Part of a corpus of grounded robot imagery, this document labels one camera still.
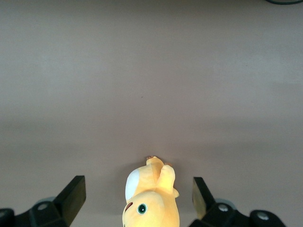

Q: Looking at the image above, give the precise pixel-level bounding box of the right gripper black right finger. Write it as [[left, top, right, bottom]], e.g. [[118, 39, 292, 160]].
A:
[[190, 176, 287, 227]]

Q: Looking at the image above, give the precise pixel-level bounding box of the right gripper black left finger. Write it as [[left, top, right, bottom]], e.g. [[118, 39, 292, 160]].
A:
[[0, 175, 86, 227]]

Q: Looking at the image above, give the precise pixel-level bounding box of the yellow plush toy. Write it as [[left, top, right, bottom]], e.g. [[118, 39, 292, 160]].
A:
[[122, 155, 180, 227]]

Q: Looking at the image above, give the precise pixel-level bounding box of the black looped cable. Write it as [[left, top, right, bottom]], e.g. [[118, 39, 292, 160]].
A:
[[264, 0, 303, 5]]

